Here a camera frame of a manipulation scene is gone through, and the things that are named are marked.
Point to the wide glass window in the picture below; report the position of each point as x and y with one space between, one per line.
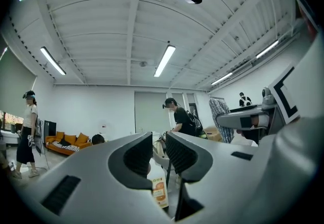
10 120

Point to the grey window blind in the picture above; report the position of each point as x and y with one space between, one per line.
150 111
15 86
178 100

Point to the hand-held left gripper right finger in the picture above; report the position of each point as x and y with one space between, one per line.
222 180

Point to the ceiling strip light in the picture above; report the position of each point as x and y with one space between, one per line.
267 49
53 60
164 60
221 78

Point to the cardboard box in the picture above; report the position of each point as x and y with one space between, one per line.
212 134

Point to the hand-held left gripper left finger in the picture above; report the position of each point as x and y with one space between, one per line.
96 180

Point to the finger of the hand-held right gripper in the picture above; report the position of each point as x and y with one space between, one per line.
246 108
243 120

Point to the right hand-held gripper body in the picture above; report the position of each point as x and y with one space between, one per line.
286 96

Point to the grey chair black legs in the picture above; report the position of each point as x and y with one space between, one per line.
158 162

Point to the black cabinet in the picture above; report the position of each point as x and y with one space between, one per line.
50 129

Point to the orange sofa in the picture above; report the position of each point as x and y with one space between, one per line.
65 142

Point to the grey scrubbing cloth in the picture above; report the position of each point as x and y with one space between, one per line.
221 121

